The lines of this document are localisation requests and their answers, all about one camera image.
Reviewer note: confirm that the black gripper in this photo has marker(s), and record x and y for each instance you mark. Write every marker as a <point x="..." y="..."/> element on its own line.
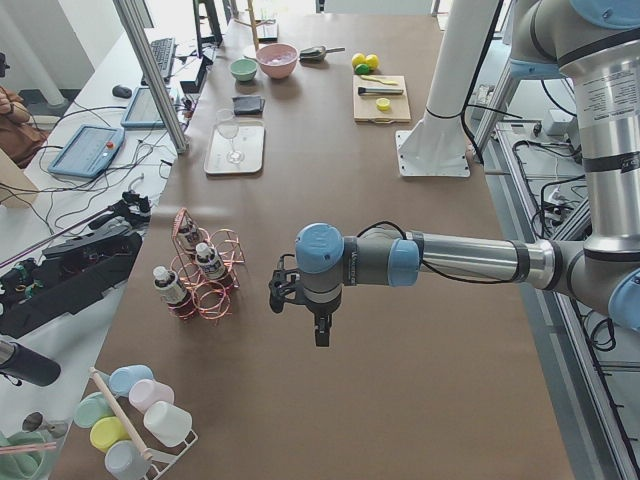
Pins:
<point x="321" y="311"/>

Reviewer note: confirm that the copper wire bottle basket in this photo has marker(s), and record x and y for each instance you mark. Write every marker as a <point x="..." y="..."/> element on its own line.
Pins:
<point x="211" y="300"/>

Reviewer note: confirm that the tea bottle white cap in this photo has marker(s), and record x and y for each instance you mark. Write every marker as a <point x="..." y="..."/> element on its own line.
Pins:
<point x="172" y="291"/>

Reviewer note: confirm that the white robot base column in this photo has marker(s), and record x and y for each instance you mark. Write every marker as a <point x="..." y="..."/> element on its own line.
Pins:
<point x="437" y="144"/>

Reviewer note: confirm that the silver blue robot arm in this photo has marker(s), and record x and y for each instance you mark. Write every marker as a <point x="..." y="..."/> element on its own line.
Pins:
<point x="596" y="45"/>

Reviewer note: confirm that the white plastic cup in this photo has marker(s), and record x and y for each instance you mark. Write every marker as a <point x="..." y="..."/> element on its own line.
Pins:
<point x="168" y="423"/>

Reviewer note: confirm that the pink plastic cup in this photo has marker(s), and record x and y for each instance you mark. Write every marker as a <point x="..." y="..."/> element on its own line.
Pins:
<point x="146" y="392"/>

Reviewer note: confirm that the beige plastic tray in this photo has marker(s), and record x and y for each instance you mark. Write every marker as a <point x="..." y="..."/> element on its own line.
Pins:
<point x="250" y="141"/>

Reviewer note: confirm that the white cup rack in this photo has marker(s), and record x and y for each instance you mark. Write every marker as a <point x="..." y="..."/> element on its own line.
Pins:
<point x="162" y="458"/>

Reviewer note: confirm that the light blue plastic cup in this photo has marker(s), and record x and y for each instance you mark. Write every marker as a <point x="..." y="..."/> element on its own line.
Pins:
<point x="123" y="378"/>

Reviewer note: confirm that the wooden cutting board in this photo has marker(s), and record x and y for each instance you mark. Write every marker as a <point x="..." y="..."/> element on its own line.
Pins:
<point x="364" y="107"/>

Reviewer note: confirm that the clear wine glass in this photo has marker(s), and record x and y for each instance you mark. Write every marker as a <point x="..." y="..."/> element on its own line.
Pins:
<point x="228" y="128"/>

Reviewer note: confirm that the half lemon slice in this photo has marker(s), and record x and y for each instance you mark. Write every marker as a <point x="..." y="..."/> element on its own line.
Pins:
<point x="383" y="104"/>

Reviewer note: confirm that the dark folded cloth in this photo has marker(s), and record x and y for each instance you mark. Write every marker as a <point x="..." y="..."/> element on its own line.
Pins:
<point x="248" y="105"/>

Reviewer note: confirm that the grey plastic cup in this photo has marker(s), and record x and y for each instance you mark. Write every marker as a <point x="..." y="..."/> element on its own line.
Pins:
<point x="124" y="462"/>

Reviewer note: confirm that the yellow plastic cup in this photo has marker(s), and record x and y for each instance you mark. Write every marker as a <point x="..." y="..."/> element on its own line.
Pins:
<point x="106" y="432"/>

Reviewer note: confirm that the green plastic cup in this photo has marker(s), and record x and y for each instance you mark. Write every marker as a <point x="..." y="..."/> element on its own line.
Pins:
<point x="91" y="409"/>

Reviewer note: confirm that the yellow peeler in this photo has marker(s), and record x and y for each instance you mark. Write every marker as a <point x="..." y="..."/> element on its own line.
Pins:
<point x="379" y="80"/>

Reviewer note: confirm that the mint green bowl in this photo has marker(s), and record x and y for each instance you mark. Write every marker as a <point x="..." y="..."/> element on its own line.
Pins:
<point x="244" y="69"/>

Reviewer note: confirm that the pink bowl with ice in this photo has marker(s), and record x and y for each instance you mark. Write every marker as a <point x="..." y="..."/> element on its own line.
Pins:
<point x="277" y="60"/>

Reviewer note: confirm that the metal ice scoop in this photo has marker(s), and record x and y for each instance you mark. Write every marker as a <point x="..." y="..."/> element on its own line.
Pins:
<point x="317" y="53"/>

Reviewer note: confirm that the blue teach pendant far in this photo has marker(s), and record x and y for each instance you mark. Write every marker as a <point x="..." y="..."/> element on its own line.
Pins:
<point x="141" y="113"/>

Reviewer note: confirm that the blue teach pendant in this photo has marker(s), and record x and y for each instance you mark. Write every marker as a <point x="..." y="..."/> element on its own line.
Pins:
<point x="141" y="113"/>
<point x="89" y="152"/>

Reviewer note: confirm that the blue teach pendant near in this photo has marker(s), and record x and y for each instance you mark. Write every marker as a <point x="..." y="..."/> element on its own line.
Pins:
<point x="89" y="152"/>

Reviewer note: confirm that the black thermos bottle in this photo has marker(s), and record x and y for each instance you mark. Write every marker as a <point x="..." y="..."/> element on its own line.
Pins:
<point x="25" y="365"/>

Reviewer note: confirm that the black computer mouse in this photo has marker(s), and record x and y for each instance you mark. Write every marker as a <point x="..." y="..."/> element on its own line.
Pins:
<point x="121" y="91"/>

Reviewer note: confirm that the black keyboard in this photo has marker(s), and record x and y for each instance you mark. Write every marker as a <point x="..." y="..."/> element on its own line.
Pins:
<point x="163" y="51"/>

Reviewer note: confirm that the black handled knife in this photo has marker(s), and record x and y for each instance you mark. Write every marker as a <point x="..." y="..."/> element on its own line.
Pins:
<point x="374" y="91"/>

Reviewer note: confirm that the aluminium frame post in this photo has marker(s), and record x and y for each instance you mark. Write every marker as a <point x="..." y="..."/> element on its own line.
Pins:
<point x="131" y="21"/>

